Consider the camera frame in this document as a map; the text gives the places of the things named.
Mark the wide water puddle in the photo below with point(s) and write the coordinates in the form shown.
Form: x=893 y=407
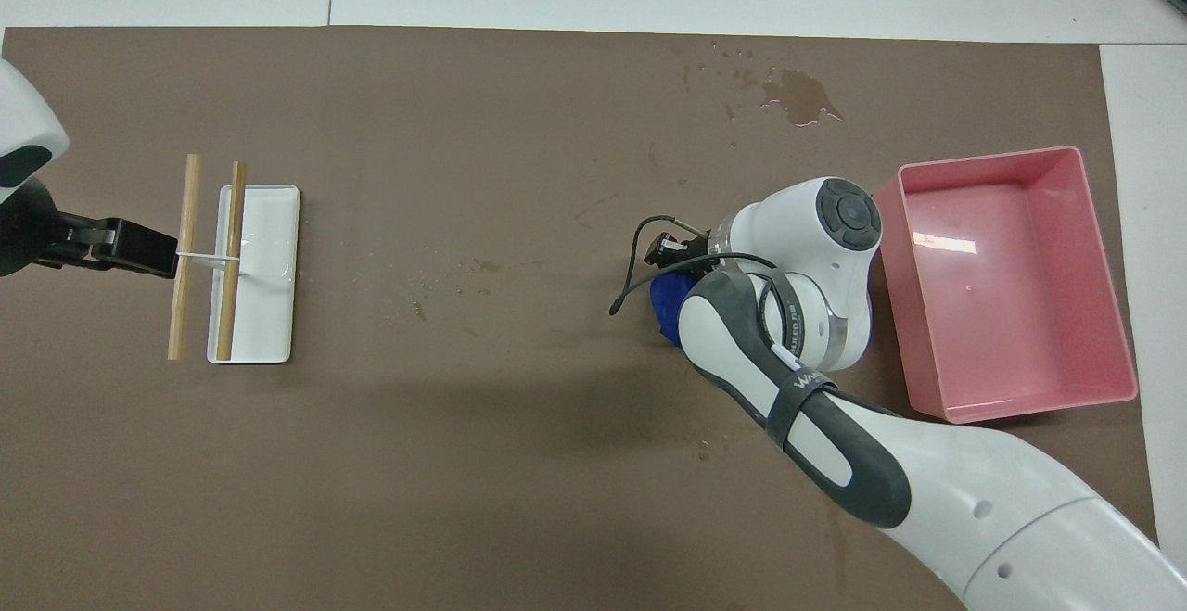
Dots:
x=799 y=96

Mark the brown table mat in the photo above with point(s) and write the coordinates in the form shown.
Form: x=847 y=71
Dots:
x=464 y=110

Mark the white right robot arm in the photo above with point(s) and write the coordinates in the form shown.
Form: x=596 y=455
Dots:
x=927 y=463

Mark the pink plastic bin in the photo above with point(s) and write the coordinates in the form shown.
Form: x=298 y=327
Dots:
x=1001 y=296

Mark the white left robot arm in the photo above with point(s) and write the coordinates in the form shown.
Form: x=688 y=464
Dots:
x=23 y=120

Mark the blue towel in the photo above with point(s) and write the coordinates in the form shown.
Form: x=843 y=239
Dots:
x=668 y=305

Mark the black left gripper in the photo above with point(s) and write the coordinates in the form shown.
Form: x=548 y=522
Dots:
x=26 y=231

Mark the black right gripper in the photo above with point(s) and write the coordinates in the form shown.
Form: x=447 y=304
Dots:
x=697 y=251

